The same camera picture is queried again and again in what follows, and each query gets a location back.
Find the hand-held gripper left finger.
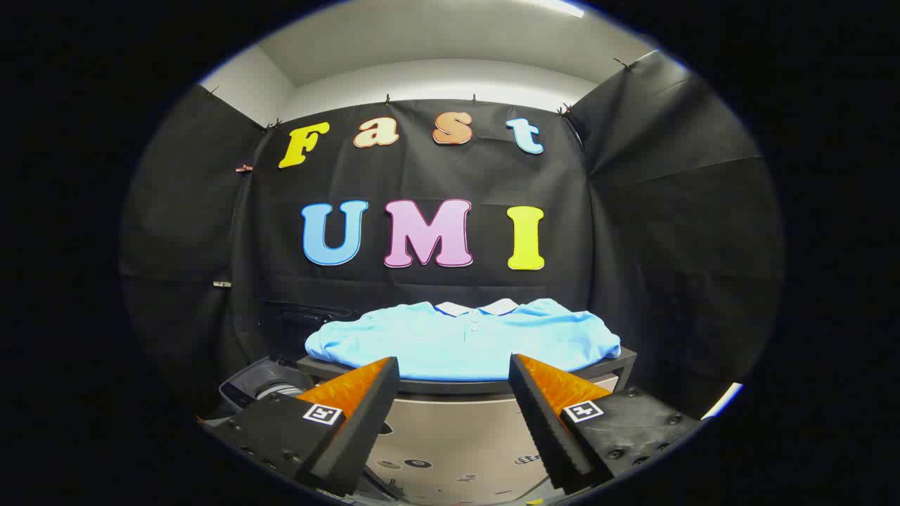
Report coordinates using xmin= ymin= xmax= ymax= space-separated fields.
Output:
xmin=199 ymin=356 xmax=400 ymax=498

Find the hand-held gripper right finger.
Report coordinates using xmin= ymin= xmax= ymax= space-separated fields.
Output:
xmin=508 ymin=353 xmax=704 ymax=495

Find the grey washing machine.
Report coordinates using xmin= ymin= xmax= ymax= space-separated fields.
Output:
xmin=218 ymin=356 xmax=317 ymax=417

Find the light blue polo shirt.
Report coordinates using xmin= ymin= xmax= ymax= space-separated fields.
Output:
xmin=304 ymin=299 xmax=622 ymax=382

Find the grey cabinet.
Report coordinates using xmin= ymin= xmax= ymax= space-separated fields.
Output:
xmin=296 ymin=344 xmax=638 ymax=501

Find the black backdrop cloth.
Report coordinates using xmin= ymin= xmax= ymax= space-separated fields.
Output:
xmin=120 ymin=49 xmax=785 ymax=422

